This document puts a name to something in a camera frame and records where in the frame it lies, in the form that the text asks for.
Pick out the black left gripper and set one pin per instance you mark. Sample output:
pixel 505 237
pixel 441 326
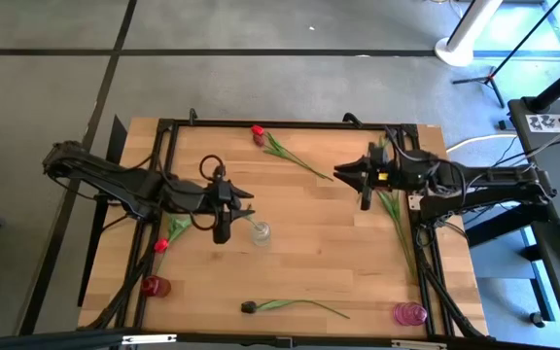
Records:
pixel 219 199

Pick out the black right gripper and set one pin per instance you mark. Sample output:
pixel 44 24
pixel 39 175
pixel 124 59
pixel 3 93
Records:
pixel 392 170

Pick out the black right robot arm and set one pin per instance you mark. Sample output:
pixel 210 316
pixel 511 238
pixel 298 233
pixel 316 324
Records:
pixel 494 180

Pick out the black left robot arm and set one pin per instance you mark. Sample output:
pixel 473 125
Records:
pixel 115 177

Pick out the clear glass vase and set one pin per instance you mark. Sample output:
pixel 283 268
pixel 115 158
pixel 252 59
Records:
pixel 260 235

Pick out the red glass vase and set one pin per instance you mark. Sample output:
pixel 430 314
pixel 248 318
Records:
pixel 153 287

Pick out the pink ribbed glass vase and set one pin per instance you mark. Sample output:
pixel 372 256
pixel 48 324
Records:
pixel 409 314

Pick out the black table clamp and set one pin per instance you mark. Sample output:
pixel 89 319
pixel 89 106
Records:
pixel 192 116
pixel 352 118

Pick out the small black box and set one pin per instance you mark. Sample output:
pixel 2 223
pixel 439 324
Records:
pixel 503 125

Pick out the black table leg panel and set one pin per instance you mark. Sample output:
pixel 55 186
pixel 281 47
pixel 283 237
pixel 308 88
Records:
pixel 91 253

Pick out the white pole stand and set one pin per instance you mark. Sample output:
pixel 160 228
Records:
pixel 455 48

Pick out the black tripod stand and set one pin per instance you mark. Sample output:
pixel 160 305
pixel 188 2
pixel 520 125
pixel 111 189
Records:
pixel 490 76

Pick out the white paper label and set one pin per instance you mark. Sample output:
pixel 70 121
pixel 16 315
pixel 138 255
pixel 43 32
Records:
pixel 547 122

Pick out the black caster wheel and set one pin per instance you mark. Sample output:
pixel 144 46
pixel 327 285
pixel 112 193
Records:
pixel 536 319

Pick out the black beam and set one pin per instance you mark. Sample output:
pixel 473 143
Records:
pixel 42 340

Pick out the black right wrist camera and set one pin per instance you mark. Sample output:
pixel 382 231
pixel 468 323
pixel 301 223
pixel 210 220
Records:
pixel 366 199

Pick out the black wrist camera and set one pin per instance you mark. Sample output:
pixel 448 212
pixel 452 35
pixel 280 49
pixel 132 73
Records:
pixel 221 231
pixel 366 199

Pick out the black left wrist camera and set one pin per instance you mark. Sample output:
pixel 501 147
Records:
pixel 221 231

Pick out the black metal table frame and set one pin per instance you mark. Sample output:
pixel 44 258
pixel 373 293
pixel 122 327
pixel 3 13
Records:
pixel 285 124

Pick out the silver metal bracket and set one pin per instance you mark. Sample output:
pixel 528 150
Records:
pixel 285 342
pixel 418 344
pixel 149 339

